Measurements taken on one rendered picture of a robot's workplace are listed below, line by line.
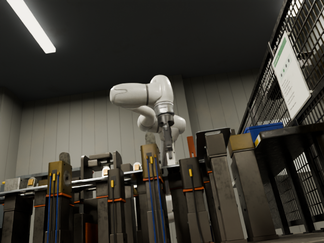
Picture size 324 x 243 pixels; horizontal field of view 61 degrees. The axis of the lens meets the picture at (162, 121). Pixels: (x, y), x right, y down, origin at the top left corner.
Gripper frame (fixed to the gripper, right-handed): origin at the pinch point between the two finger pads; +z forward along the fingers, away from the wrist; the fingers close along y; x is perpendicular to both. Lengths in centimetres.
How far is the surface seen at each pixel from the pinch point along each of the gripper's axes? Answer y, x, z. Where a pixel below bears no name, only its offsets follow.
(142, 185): 2.5, -12.9, 9.5
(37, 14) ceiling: -96, -128, -211
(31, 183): -13, -70, -2
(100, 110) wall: -267, -116, -172
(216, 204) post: 22.2, 13.5, 22.9
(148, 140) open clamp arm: 17.8, -6.5, -3.7
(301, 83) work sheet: 18, 54, -17
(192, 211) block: 22.6, 5.8, 24.1
